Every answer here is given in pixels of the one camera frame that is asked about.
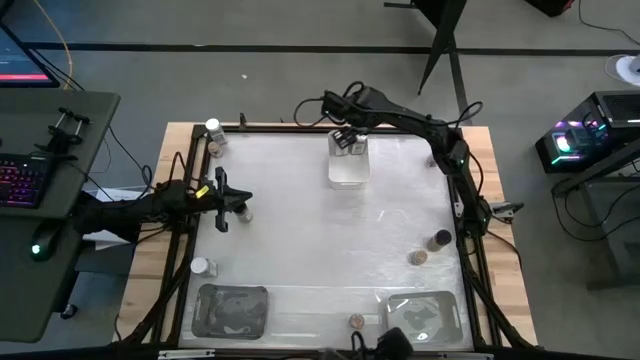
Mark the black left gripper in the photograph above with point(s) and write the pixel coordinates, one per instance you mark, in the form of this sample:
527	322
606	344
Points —
220	200

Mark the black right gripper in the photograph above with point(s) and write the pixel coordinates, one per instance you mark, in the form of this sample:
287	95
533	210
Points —
350	110

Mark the white-lid spice jar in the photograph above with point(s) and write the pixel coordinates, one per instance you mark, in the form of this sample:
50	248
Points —
214	127
336	151
361	147
200	266

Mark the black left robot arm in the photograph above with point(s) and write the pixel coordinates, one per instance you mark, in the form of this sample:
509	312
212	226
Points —
125	215

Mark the yellow tag on arm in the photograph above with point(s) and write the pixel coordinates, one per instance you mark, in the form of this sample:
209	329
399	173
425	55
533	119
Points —
202	192

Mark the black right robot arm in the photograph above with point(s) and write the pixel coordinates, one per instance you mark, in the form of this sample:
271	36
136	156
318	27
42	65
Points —
415	120

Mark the dark grey storage bin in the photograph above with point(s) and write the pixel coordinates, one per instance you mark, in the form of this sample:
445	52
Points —
230	312

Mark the black clamp tool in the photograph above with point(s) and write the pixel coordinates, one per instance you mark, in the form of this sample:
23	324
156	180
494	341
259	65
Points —
62	135

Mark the black computer mouse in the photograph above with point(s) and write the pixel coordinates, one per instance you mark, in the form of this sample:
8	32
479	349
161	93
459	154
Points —
45	242

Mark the light grey storage bin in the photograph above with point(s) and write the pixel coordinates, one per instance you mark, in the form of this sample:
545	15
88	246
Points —
425	315

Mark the black caster wheel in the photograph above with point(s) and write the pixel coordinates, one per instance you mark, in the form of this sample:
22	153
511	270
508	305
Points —
68	311

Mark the backlit black keyboard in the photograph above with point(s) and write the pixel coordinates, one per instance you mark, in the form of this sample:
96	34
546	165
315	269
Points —
22	180

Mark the dark grey desk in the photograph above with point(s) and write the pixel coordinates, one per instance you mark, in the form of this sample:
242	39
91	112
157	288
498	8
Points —
30	290

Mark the black and red object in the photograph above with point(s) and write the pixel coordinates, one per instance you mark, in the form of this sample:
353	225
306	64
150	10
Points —
550	5

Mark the computer monitor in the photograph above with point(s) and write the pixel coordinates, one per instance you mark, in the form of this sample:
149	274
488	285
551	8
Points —
20	65

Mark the computer case with coloured lights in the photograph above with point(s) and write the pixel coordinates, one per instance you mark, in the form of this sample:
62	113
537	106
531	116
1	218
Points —
615	107

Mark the black aluminium table frame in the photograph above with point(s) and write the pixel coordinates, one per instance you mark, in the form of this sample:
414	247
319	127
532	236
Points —
275	128

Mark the silver metal bracket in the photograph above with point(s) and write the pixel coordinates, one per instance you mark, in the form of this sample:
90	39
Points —
185	354
465	356

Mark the grey metal bracket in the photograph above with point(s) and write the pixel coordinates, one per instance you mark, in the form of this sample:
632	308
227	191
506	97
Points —
505	209

